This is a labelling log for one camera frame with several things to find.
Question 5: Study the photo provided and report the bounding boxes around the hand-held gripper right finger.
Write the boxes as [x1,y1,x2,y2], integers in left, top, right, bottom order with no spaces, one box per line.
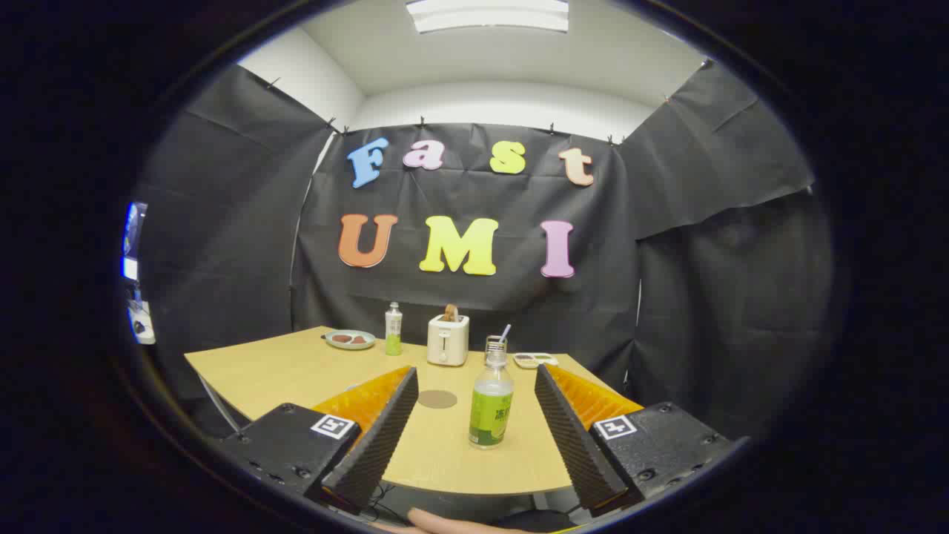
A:
[534,363,750,518]

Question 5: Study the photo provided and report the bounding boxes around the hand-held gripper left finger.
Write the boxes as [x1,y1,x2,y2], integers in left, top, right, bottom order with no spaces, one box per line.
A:
[219,365,420,516]

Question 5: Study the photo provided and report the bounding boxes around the green label juice bottle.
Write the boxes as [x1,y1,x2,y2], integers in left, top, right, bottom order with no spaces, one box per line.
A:
[469,343,515,450]

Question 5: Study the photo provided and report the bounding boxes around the small capped green bottle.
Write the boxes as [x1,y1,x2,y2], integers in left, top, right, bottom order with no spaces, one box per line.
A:
[384,302,403,357]

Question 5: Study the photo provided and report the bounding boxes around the pale green plate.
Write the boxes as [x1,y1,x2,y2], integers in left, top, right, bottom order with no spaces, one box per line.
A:
[324,329,377,351]

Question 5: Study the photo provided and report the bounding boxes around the wooden table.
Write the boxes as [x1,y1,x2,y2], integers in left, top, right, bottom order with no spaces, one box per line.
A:
[184,326,646,496]

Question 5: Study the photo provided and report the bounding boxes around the white toaster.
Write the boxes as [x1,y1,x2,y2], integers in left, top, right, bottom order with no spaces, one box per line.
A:
[427,313,470,367]

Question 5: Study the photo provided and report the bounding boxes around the white device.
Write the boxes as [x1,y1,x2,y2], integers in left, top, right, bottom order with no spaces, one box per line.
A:
[128,297,156,346]

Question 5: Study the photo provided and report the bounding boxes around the glowing blue screen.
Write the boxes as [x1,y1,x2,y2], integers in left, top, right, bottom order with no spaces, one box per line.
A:
[122,202,148,281]

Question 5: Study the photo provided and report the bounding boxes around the ceiling light panel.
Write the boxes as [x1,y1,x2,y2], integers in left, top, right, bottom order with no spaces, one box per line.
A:
[406,0,570,34]

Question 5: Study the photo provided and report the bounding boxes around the thin black cable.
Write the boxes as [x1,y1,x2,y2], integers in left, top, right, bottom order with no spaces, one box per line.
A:
[367,482,405,524]

